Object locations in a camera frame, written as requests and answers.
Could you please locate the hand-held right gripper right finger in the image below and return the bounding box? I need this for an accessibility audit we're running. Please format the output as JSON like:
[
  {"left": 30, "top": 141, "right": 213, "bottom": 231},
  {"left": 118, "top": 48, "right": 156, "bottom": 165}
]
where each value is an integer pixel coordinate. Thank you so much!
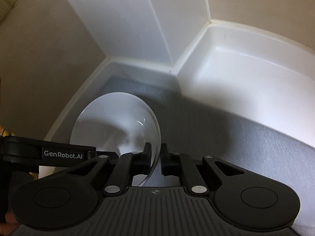
[{"left": 160, "top": 143, "right": 246, "bottom": 197}]

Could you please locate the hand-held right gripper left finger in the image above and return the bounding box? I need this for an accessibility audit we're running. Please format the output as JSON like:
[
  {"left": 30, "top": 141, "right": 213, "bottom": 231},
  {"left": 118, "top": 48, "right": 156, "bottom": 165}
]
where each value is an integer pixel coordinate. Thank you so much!
[{"left": 69, "top": 142, "right": 152, "bottom": 197}]

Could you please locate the white bowl with blue pattern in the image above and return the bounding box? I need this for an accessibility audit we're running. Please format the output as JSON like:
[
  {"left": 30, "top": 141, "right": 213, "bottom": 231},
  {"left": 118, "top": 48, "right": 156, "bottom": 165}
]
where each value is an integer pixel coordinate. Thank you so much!
[{"left": 69, "top": 92, "right": 161, "bottom": 187}]

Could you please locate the person's left hand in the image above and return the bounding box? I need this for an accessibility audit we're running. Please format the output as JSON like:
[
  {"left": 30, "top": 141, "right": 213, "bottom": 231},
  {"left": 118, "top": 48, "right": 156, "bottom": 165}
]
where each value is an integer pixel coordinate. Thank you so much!
[{"left": 0, "top": 211, "right": 19, "bottom": 236}]

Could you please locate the grey counter mat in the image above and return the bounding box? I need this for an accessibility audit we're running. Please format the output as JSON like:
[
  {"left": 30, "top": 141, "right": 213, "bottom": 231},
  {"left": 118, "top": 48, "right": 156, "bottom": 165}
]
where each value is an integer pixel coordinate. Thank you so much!
[{"left": 95, "top": 75, "right": 315, "bottom": 236}]

